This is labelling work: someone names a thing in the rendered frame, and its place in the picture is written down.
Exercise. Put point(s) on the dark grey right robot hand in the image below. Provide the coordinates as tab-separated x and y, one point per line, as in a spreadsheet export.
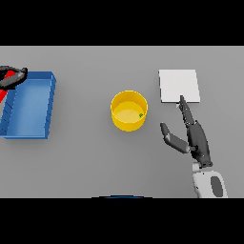
197	139

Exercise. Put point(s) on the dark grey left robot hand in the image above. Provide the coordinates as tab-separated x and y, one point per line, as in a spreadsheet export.
13	78

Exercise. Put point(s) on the red beaker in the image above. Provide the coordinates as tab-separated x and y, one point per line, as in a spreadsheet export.
7	83

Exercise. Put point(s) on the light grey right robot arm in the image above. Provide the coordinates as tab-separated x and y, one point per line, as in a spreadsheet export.
208	184

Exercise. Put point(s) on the pale square measuring scale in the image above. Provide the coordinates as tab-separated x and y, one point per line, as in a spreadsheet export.
178	85

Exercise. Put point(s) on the green nut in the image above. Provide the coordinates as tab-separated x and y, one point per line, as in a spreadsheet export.
140	115

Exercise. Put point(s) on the yellow bowl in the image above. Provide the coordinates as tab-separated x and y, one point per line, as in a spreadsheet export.
129	111

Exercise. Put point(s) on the blue tray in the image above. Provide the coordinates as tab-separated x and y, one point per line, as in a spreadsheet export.
28	105

